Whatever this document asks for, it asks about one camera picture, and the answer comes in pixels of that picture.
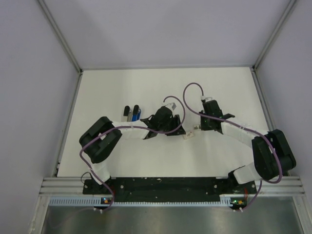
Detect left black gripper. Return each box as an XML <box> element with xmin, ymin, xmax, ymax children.
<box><xmin>158</xmin><ymin>115</ymin><xmax>186</xmax><ymax>136</ymax></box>

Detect blue stapler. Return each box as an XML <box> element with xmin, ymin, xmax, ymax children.
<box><xmin>131</xmin><ymin>105</ymin><xmax>141</xmax><ymax>121</ymax></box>

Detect white staple box with red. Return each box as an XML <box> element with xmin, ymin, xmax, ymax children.
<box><xmin>183</xmin><ymin>131</ymin><xmax>195</xmax><ymax>139</ymax></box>

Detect grey stapler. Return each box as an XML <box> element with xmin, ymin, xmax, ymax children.
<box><xmin>121</xmin><ymin>105</ymin><xmax>132</xmax><ymax>122</ymax></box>

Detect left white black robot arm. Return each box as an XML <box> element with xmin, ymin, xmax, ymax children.
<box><xmin>79</xmin><ymin>103</ymin><xmax>186</xmax><ymax>194</ymax></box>

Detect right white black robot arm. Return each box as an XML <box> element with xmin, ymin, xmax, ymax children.
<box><xmin>199</xmin><ymin>98</ymin><xmax>296</xmax><ymax>193</ymax></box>

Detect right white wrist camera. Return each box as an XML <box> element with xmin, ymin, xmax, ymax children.
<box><xmin>200</xmin><ymin>96</ymin><xmax>213</xmax><ymax>103</ymax></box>

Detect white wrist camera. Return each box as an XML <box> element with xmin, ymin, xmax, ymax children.
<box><xmin>200</xmin><ymin>96</ymin><xmax>213</xmax><ymax>103</ymax></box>
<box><xmin>164</xmin><ymin>102</ymin><xmax>176</xmax><ymax>112</ymax></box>

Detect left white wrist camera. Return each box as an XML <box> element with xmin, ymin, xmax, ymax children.
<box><xmin>164</xmin><ymin>102</ymin><xmax>176</xmax><ymax>112</ymax></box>

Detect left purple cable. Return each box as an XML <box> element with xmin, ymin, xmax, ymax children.
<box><xmin>79</xmin><ymin>96</ymin><xmax>188</xmax><ymax>212</ymax></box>

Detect right aluminium frame post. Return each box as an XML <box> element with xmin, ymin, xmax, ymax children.
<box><xmin>253</xmin><ymin>0</ymin><xmax>300</xmax><ymax>71</ymax></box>

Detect aluminium frame post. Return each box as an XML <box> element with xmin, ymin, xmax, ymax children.
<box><xmin>253</xmin><ymin>0</ymin><xmax>300</xmax><ymax>71</ymax></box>
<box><xmin>36</xmin><ymin>0</ymin><xmax>83</xmax><ymax>74</ymax></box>

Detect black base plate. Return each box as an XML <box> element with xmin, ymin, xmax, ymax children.
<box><xmin>82</xmin><ymin>176</ymin><xmax>256</xmax><ymax>203</ymax></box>

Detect aluminium front rail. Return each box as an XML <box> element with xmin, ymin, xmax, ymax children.
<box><xmin>39</xmin><ymin>176</ymin><xmax>305</xmax><ymax>196</ymax></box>

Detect grey slotted cable duct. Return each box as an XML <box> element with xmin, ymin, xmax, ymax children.
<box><xmin>48</xmin><ymin>195</ymin><xmax>233</xmax><ymax>207</ymax></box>

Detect left aluminium frame post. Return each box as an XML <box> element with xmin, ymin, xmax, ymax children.
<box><xmin>36</xmin><ymin>0</ymin><xmax>83</xmax><ymax>74</ymax></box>

